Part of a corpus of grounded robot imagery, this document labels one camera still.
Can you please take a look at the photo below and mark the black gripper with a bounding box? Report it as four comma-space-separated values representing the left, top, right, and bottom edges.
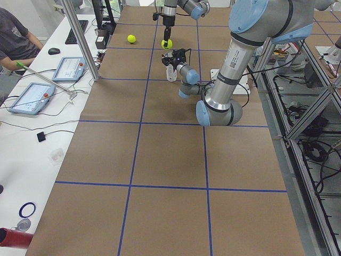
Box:
163, 15, 175, 41
161, 52, 182, 68

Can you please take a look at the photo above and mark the tennis ball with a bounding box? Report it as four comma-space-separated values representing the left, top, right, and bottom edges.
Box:
161, 39, 173, 50
127, 34, 136, 44

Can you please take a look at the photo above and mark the clear tennis ball can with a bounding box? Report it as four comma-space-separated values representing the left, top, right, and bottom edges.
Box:
166, 65, 177, 82

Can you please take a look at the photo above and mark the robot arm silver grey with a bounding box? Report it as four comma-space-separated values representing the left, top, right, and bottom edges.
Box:
160, 0, 210, 50
162, 0, 334, 126

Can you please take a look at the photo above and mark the black monitor stand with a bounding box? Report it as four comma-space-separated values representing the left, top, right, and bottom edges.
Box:
91, 0, 116, 33

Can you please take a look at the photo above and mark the black box white label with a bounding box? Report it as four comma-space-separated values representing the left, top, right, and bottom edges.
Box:
95, 29, 109, 50

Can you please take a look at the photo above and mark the far blue teach pendant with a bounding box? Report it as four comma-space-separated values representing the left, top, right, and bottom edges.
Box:
52, 57, 87, 83

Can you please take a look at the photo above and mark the blue teach pendant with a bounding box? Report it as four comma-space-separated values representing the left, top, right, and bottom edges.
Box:
9, 82, 55, 115
52, 57, 87, 83

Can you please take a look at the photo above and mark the black keyboard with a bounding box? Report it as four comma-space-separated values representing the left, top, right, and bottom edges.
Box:
64, 20, 89, 45

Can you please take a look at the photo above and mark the black computer mouse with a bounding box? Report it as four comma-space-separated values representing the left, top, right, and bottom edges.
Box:
48, 47, 61, 55

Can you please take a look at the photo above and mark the near blue teach pendant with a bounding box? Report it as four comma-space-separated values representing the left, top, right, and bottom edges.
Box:
9, 82, 55, 115

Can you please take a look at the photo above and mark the thin rod green tip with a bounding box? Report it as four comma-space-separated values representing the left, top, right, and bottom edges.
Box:
17, 61, 75, 95

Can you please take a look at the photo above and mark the small black square device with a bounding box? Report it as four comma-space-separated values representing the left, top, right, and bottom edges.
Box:
37, 132, 46, 142

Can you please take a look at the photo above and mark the seated person dark shirt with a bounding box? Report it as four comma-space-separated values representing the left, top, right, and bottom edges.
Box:
1, 8, 43, 71

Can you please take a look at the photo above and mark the blue tape roll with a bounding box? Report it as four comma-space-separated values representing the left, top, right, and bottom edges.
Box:
18, 202, 36, 219

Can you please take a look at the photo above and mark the grey metal disc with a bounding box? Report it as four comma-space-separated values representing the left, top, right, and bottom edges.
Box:
15, 218, 31, 232

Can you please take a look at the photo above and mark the red cylinder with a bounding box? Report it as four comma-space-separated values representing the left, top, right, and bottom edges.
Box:
1, 228, 34, 249

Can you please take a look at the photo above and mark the aluminium frame post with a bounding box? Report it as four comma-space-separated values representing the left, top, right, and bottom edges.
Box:
61, 0, 99, 82

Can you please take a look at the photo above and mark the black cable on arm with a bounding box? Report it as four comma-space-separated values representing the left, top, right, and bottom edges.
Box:
183, 47, 294, 109

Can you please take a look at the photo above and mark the aluminium frame rack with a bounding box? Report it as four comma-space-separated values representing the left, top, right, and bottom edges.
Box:
250, 10, 341, 256

